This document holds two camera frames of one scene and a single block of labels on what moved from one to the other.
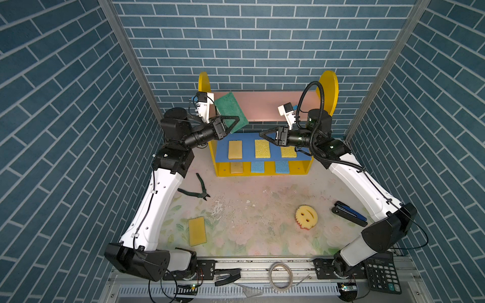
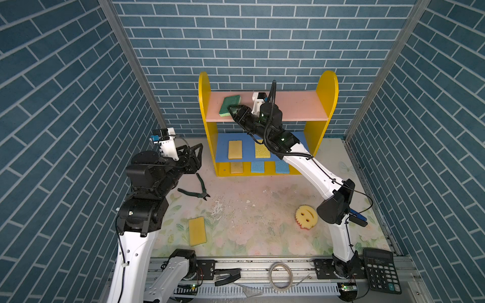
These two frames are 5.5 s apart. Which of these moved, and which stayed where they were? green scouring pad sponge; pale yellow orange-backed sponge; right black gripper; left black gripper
Moved: left black gripper; right black gripper; green scouring pad sponge
Stayed: pale yellow orange-backed sponge
